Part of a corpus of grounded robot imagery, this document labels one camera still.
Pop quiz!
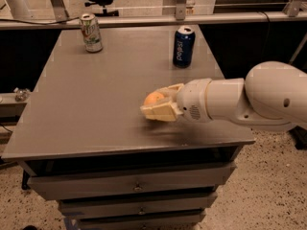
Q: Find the grey metal rail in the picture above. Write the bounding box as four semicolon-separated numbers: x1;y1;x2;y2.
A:
0;11;307;31

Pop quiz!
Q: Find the green 7up can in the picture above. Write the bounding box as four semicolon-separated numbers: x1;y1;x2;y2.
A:
80;13;103;53

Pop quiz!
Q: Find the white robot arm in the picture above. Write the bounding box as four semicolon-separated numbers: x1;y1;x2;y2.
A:
140;61;307;131

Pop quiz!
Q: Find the small shiny crumpled object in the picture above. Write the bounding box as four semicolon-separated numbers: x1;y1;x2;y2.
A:
13;88;31;102

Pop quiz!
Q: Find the grey middle drawer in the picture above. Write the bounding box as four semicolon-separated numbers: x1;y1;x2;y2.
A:
59;191;217;219

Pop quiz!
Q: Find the blue pepsi can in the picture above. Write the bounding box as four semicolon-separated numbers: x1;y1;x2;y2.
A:
173;26;196;68

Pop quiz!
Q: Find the orange fruit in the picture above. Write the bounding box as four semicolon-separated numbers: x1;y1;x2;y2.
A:
144;91;165;105

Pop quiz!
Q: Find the grey bottom drawer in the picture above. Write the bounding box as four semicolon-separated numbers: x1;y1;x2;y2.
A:
78;210;205;230

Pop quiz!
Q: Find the grey drawer cabinet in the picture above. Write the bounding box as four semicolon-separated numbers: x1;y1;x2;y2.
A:
1;24;256;230

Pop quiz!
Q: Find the grey top drawer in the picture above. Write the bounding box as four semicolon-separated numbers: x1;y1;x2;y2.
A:
28;162;236;200

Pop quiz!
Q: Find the white pipe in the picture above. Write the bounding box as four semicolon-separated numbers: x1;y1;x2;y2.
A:
5;0;32;19

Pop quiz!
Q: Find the black cable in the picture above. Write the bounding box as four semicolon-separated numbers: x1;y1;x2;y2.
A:
0;15;81;26

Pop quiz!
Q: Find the grey drawer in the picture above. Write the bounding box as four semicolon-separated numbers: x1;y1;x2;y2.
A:
78;210;205;230
28;162;236;200
59;191;217;219

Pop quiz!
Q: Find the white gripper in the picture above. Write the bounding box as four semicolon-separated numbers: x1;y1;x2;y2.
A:
140;79;212;123

